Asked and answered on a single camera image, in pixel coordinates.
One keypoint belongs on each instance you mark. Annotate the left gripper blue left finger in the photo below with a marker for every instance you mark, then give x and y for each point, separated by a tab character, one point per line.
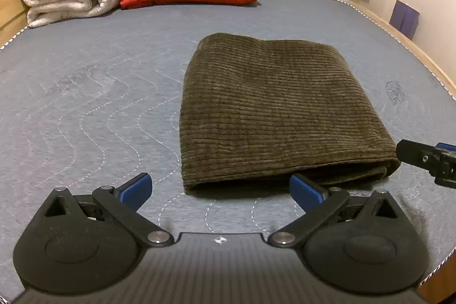
122	204

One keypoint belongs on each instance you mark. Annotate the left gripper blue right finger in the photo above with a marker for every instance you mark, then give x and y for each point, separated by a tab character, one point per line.
319	205

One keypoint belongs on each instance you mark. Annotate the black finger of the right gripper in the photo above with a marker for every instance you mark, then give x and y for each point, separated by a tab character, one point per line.
416	154

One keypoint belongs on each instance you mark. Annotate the brown corduroy pants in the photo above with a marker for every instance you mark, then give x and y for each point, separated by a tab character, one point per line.
257	111

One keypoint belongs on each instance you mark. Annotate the purple folded cloth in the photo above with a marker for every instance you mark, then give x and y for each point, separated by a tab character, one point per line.
404	19

